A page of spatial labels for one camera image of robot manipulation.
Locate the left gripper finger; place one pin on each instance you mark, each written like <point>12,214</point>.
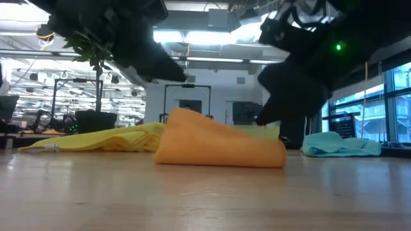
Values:
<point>154,65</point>

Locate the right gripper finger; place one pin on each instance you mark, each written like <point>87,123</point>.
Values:
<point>295,93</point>

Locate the yellow microfiber towel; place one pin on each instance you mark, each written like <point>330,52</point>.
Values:
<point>112,139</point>

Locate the orange microfiber towel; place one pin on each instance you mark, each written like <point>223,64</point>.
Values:
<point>218,147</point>

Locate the blue microfiber towel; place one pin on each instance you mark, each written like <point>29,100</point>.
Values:
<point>340,146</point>

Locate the artificial green leafy plant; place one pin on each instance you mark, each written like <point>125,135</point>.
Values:
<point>93,54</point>

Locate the yellow translucent plastic bin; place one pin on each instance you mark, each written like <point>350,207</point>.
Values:
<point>260,132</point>

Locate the black perforated panel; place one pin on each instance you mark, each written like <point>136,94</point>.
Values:
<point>345,126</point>

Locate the black background monitor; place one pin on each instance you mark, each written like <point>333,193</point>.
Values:
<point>8,107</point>

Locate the black background workstation frame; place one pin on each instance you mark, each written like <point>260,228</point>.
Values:
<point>187,86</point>

